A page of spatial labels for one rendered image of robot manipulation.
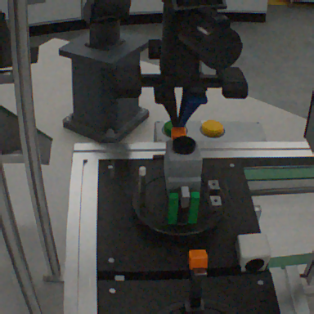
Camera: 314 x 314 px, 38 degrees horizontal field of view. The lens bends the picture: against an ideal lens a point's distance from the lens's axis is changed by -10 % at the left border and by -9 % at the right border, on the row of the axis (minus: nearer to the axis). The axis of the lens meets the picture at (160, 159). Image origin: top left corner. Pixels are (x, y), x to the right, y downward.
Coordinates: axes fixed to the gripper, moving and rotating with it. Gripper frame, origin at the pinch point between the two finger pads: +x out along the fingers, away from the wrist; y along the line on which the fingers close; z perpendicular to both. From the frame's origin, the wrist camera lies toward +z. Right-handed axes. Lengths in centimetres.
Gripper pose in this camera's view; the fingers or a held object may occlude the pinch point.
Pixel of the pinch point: (178, 111)
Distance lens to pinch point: 71.6
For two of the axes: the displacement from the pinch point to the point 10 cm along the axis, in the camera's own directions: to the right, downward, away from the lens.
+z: -0.7, -6.2, 7.8
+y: -10.0, 0.1, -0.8
